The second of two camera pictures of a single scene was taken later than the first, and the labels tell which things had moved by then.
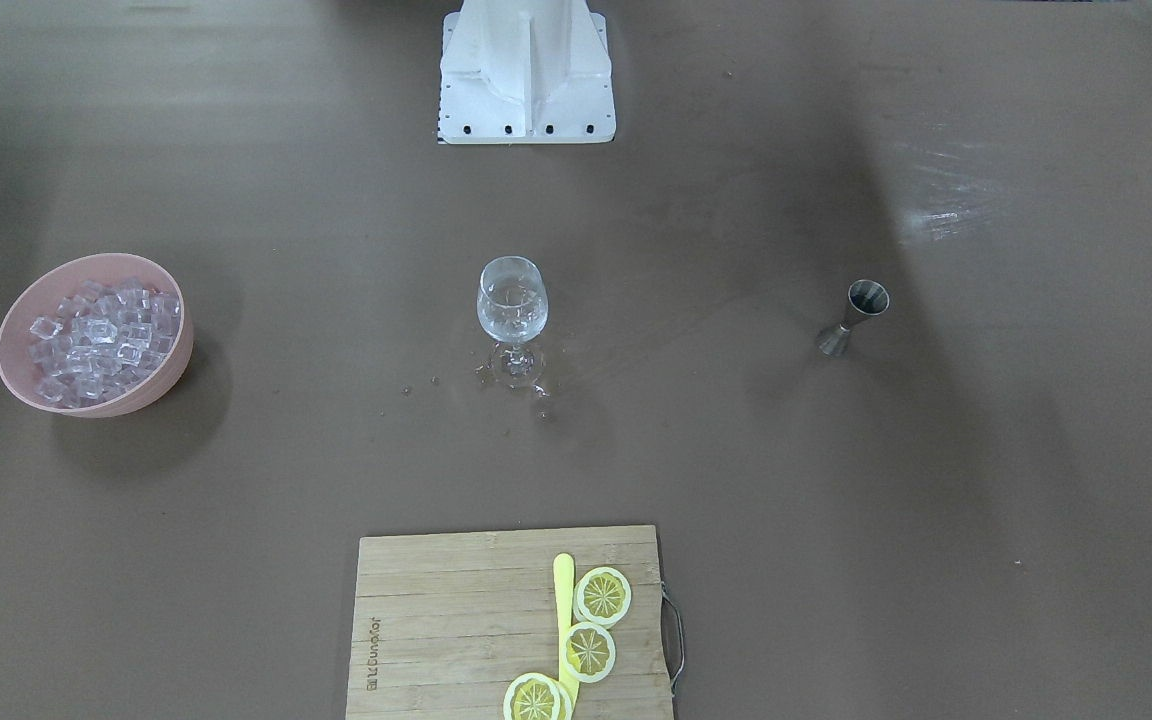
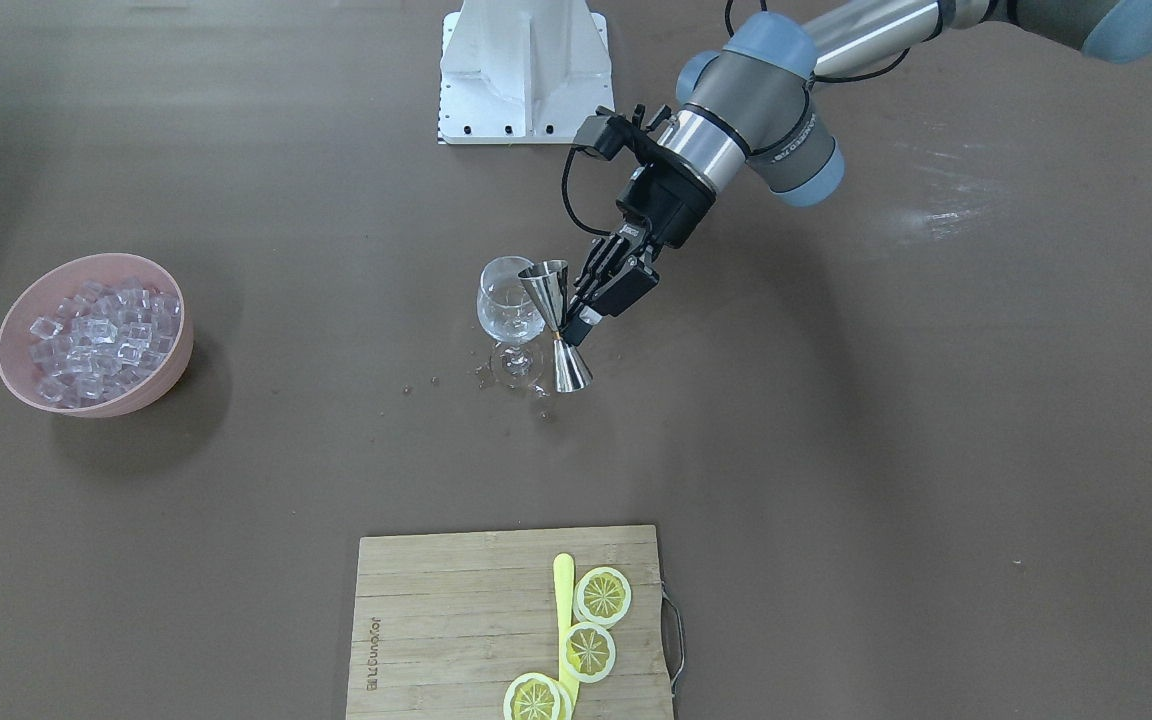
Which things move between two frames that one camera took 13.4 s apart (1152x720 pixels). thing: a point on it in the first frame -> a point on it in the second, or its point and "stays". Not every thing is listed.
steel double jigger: x=865 y=298 -> x=547 y=280
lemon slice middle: x=589 y=652 stays
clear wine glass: x=512 y=305 stays
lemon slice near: x=534 y=696 stays
